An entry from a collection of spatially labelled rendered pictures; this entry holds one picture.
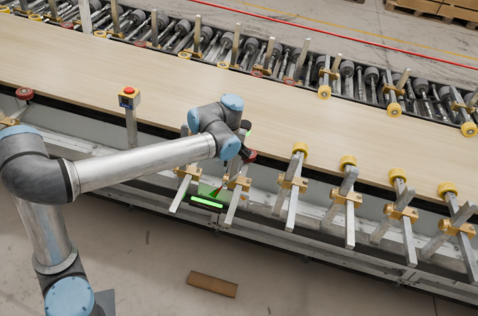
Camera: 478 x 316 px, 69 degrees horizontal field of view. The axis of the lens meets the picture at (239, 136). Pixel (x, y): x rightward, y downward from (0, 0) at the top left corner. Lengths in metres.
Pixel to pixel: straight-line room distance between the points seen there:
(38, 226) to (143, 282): 1.21
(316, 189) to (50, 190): 1.37
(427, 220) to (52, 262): 1.76
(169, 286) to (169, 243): 0.29
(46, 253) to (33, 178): 0.47
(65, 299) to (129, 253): 1.09
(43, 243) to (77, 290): 0.21
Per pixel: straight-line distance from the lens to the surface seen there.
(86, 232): 2.57
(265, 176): 1.92
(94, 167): 0.97
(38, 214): 1.20
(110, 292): 1.68
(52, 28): 2.82
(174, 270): 2.37
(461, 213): 1.77
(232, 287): 2.26
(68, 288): 1.42
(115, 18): 2.78
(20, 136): 1.05
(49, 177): 0.95
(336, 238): 1.85
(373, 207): 2.03
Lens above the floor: 2.12
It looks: 41 degrees down
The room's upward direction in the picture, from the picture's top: 11 degrees clockwise
